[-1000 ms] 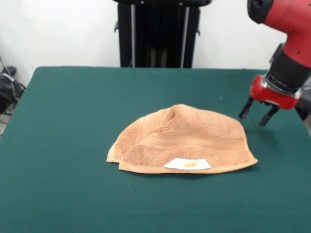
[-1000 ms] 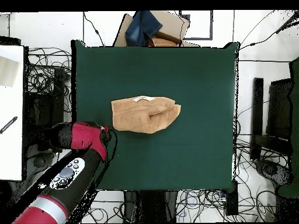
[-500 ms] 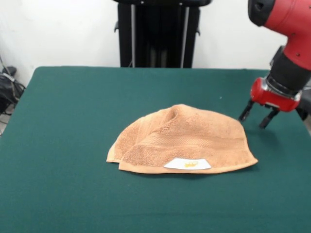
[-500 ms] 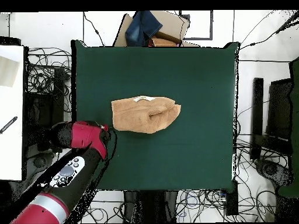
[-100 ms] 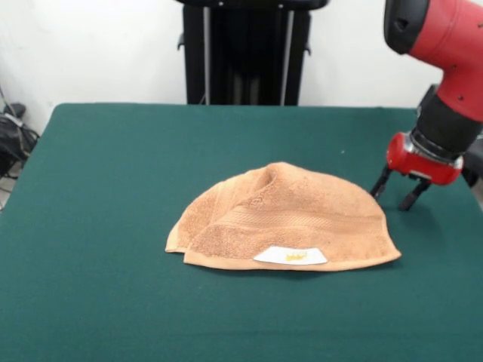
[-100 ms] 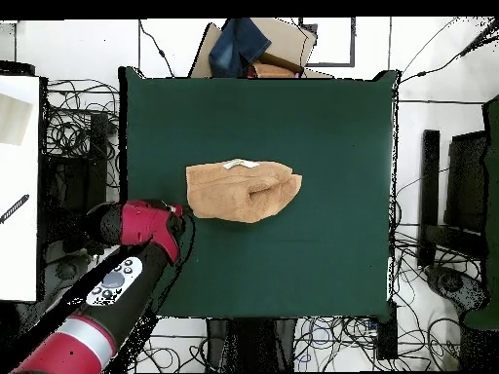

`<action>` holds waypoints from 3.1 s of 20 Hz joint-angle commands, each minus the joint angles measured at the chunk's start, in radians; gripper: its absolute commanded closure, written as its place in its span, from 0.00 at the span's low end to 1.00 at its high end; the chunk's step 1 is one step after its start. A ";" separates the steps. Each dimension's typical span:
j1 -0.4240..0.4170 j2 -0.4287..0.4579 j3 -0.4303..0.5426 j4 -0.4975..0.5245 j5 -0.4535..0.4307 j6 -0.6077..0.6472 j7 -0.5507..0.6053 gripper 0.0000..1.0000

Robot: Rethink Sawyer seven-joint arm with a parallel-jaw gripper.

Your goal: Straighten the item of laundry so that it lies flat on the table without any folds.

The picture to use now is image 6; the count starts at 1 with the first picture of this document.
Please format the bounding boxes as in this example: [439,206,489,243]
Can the tan terry towel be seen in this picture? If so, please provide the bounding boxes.
[185,158,303,224]

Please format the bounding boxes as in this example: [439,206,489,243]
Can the black equipment rack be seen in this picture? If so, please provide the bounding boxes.
[40,112,111,255]

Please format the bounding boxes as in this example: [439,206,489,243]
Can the dark green table cloth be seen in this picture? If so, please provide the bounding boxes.
[118,65,401,322]

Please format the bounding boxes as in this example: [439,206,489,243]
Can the black ridged tool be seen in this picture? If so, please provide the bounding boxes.
[0,193,30,225]

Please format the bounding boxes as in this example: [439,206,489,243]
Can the white desk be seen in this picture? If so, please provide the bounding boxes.
[0,74,41,302]

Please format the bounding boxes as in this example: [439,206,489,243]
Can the tan towel in box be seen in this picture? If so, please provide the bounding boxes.
[252,61,298,79]

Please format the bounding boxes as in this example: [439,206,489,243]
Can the blue jeans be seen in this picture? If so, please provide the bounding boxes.
[208,17,273,79]

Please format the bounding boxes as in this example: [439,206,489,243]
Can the beige block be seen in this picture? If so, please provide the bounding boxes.
[0,93,33,147]

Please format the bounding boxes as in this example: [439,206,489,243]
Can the cardboard box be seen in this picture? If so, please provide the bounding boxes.
[188,17,334,79]

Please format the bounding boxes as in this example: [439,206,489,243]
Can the small black box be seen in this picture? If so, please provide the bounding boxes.
[375,301,399,360]

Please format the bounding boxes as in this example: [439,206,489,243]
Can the wide black stand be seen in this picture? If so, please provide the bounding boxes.
[443,130,490,258]

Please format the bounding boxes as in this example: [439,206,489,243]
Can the black looped cables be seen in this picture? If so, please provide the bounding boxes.
[45,78,120,157]

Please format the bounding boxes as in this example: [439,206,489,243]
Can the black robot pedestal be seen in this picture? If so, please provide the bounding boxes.
[205,317,298,373]

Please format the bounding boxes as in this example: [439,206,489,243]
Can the black rectangular floor frame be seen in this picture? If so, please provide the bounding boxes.
[298,17,357,68]

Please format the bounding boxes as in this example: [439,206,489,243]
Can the narrow black post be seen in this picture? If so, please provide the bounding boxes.
[416,129,441,268]

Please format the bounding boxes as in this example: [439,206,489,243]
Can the black cable tangle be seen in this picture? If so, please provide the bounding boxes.
[299,223,484,373]

